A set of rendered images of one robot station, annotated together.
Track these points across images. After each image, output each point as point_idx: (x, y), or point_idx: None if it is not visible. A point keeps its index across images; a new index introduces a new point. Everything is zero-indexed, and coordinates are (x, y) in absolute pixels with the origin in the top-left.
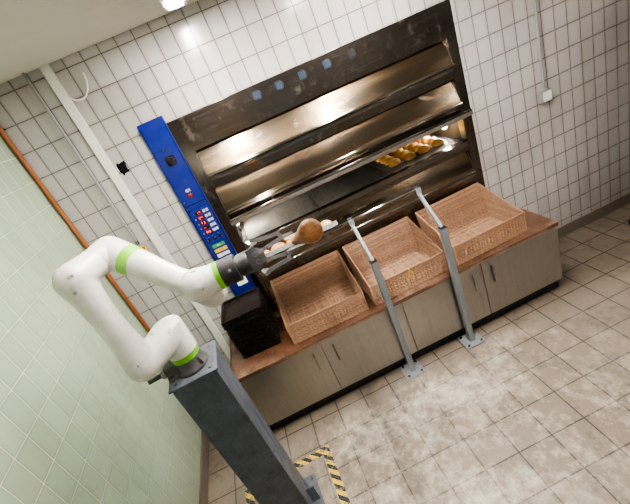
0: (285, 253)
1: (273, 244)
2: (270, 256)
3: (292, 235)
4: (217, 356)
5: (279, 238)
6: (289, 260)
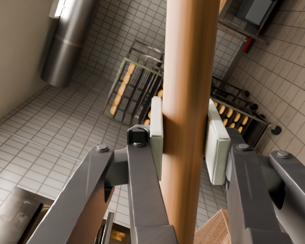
0: (242, 158)
1: (156, 181)
2: (246, 226)
3: (156, 115)
4: None
5: (138, 151)
6: (294, 157)
